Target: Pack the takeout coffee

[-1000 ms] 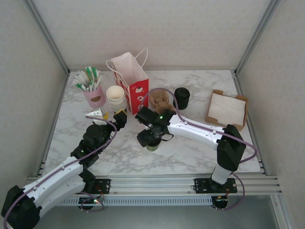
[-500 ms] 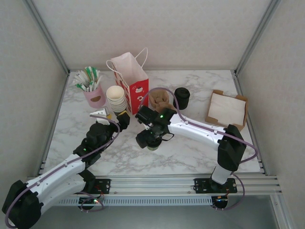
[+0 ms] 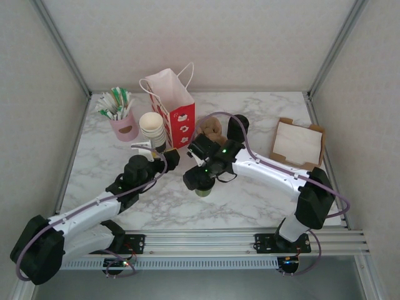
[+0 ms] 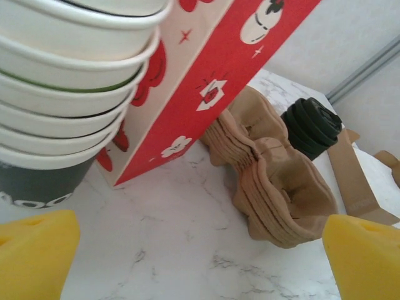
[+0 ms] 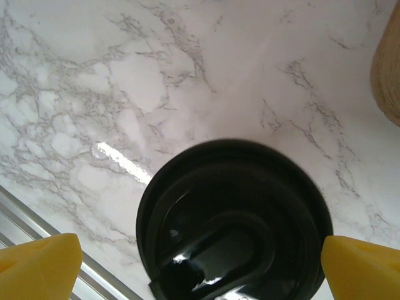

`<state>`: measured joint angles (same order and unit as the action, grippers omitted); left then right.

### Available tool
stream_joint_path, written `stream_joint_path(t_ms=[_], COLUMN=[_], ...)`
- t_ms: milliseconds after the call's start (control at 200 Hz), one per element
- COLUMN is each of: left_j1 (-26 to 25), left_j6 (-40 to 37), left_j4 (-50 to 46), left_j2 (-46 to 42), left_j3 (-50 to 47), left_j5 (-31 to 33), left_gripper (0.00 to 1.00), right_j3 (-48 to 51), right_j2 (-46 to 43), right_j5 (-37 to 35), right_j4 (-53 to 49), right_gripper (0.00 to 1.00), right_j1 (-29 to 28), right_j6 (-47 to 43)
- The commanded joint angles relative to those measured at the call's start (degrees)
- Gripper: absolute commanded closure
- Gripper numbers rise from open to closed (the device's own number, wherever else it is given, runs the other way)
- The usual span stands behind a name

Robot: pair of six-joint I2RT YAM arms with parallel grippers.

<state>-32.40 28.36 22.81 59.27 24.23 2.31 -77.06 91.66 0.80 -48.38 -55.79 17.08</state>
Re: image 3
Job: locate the brown pulp cup carrier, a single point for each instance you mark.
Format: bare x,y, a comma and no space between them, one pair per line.
211,125

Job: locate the red white paper gift bag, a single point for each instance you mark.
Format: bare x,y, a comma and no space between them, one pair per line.
182,128

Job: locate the stack of paper cups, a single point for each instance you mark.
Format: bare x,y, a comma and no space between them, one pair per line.
151,128

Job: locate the dark paper coffee cup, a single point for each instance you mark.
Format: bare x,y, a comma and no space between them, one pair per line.
204,193

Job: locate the brown cardboard napkin tray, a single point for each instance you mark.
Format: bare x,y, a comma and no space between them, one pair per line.
322,131

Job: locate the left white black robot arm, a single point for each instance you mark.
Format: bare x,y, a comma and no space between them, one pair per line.
84,215

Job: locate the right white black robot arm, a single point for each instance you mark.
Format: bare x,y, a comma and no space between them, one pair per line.
268,173

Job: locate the stack of black lids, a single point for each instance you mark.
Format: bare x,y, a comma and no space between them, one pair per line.
234,128

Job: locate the pink holder cup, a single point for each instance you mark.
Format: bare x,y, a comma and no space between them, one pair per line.
125,128

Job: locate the green white stirrer packet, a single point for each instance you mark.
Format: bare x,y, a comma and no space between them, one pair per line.
115,93
125,95

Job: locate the black controller board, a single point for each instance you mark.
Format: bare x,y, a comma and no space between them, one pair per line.
117,262
289,261

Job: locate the stack of white napkins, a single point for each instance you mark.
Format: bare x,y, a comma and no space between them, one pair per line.
300,143

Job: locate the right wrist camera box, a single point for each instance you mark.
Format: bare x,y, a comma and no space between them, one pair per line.
196,159

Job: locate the aluminium side rail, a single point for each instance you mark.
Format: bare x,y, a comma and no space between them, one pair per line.
78,137
315,115

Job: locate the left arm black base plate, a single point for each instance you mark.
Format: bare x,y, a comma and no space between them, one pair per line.
137,242

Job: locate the aluminium front rail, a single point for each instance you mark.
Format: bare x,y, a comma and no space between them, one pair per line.
200,242

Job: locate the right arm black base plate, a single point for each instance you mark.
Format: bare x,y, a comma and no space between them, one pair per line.
264,242

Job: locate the aluminium frame post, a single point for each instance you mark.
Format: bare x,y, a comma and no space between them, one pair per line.
337,47
62,47

